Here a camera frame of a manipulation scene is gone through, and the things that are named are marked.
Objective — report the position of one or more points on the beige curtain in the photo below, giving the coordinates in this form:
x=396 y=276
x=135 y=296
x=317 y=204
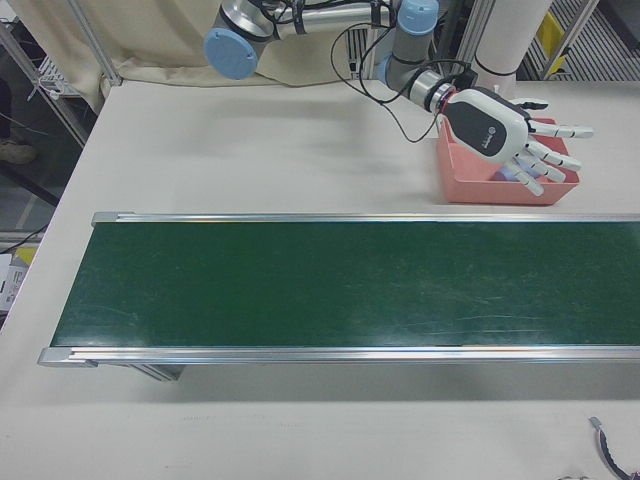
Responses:
x=150 y=35

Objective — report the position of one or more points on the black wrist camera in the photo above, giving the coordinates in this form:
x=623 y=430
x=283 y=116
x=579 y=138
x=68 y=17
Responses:
x=467 y=80

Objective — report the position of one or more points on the pink plastic box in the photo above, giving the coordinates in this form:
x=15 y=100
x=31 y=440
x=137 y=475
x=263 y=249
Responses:
x=470 y=190

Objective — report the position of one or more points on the brown shoe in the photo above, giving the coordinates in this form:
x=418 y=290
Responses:
x=15 y=152

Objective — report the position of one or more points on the blue plastic cup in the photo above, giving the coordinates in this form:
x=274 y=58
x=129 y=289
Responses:
x=502 y=175

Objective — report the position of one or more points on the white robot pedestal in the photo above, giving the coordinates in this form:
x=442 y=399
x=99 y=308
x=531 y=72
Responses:
x=505 y=40

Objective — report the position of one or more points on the aluminium frame rack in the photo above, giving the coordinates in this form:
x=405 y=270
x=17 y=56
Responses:
x=60 y=95

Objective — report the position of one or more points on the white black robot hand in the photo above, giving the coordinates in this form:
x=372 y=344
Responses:
x=485 y=122

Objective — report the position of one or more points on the cardboard box with labels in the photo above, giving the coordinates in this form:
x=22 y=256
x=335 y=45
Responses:
x=17 y=280

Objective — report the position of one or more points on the grey UR5e robot arm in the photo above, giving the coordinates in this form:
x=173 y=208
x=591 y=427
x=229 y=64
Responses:
x=320 y=20

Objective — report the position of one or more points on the metal claw tool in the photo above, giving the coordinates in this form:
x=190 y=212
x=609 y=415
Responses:
x=602 y=442

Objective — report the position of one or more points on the green conveyor belt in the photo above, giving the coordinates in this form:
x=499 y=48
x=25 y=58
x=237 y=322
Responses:
x=350 y=290

